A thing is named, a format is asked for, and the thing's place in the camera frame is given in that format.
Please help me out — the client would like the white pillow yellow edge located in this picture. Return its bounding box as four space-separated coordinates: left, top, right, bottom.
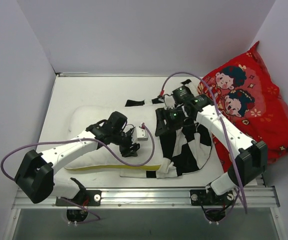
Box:
64 105 176 178

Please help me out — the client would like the black white checkered pillowcase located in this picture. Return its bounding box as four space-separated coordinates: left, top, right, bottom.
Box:
120 79 214 180

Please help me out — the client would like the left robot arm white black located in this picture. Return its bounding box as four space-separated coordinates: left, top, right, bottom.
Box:
15 111 147 206

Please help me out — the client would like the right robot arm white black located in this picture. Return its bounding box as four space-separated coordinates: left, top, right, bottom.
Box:
155 86 268 205

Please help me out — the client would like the red cartoon print pillow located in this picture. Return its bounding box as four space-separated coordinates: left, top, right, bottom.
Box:
197 42 288 165

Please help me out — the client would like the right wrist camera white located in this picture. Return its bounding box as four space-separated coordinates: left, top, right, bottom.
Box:
163 95 175 109

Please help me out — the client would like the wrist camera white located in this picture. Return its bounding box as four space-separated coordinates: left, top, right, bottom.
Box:
163 95 175 109
132 126 149 143

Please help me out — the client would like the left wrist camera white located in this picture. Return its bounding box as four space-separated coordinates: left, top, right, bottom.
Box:
132 126 149 143

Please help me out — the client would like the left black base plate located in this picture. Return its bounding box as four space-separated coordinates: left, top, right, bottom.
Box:
68 189 102 207

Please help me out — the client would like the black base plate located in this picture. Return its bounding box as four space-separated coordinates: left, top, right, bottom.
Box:
190 189 235 207
68 189 102 207

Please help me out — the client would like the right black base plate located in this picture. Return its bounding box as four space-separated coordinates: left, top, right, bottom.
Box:
190 189 235 207

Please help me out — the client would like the aluminium mounting rail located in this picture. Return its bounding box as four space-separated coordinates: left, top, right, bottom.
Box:
12 185 280 210

